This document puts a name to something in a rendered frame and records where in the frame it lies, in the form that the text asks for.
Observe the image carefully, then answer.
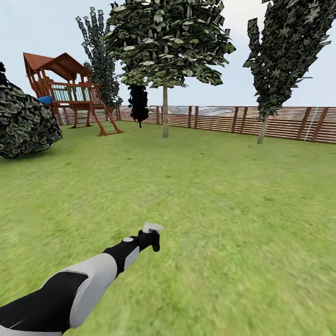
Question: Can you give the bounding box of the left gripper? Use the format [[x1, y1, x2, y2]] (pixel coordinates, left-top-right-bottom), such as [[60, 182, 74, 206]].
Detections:
[[138, 230, 160, 249]]

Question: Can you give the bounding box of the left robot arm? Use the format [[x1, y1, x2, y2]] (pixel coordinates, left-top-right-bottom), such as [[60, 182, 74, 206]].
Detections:
[[0, 223, 164, 336]]

